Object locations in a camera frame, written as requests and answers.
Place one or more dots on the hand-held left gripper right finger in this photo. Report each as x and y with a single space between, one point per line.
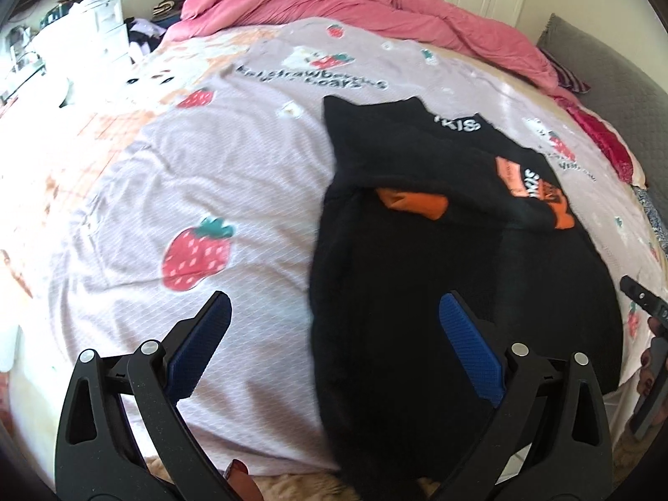
469 349

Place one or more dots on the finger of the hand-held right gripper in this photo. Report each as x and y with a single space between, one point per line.
644 300

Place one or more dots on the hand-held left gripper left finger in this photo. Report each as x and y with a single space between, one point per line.
201 344

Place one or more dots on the black sweater with orange cuffs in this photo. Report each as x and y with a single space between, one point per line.
417 229

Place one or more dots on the dark clothes pile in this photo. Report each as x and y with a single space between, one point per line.
146 31

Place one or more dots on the person's right hand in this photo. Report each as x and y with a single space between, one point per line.
645 376

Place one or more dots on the person's left hand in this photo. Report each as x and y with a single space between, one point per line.
241 480

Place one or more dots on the blue patterned cloth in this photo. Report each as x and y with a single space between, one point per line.
655 214

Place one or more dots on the red patterned cloth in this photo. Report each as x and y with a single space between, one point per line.
605 135

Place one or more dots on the beige fluffy rug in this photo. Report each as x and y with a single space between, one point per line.
292 488

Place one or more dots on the strawberry printed bed sheet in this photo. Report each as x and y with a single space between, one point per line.
209 167

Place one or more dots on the grey quilted headboard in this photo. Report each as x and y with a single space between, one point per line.
616 83

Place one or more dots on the striped pillow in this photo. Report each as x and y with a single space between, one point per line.
571 78

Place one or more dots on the white desk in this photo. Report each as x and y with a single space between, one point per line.
26 73

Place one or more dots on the white drawer cabinet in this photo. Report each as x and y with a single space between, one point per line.
94 26

